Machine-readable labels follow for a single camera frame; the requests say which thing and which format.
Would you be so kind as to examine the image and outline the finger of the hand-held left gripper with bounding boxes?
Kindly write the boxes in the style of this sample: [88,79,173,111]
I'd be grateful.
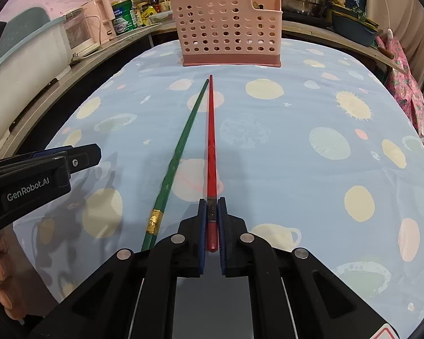
[20,143,102,175]

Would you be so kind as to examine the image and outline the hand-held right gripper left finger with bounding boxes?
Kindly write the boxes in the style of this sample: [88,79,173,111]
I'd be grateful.
[30,199,208,339]

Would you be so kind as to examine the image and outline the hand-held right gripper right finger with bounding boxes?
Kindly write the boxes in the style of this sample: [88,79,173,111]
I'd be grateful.
[217,198,401,339]

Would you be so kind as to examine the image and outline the green chopstick gold band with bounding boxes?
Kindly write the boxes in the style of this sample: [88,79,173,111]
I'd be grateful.
[140,79,210,253]

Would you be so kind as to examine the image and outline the red chopstick silver band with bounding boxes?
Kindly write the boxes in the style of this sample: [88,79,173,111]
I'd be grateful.
[205,74,221,254]

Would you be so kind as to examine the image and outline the pink perforated plastic basket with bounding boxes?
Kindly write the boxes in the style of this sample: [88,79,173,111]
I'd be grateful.
[170,0,282,68]

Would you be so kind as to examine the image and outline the person's left hand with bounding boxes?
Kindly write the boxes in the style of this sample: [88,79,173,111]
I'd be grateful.
[0,234,26,323]

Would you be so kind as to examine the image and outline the blue planet print tablecloth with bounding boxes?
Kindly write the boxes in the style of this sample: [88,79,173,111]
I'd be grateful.
[12,37,424,339]

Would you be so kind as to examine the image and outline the white plastic tub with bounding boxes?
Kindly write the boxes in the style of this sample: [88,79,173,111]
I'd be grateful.
[0,6,72,151]

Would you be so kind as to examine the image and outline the pink electric kettle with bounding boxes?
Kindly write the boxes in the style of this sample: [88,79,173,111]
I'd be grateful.
[88,0,116,40]

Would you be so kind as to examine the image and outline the green tin can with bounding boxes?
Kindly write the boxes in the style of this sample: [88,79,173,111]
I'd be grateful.
[111,0,139,36]

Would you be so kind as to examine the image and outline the yellow snack packet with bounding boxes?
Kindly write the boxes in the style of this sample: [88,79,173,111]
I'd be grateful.
[140,5,160,26]

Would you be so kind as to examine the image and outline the clear plastic food container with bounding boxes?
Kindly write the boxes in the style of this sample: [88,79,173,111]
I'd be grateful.
[148,10,174,24]

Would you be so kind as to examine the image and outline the pink floral cloth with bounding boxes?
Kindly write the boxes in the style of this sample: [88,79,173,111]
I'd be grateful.
[374,36,424,140]

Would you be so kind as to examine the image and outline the dark blue basin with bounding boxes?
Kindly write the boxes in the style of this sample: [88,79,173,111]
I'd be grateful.
[330,5,381,47]

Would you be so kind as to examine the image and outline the beige curtain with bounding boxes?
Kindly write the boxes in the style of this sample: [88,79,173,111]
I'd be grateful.
[367,0,424,80]

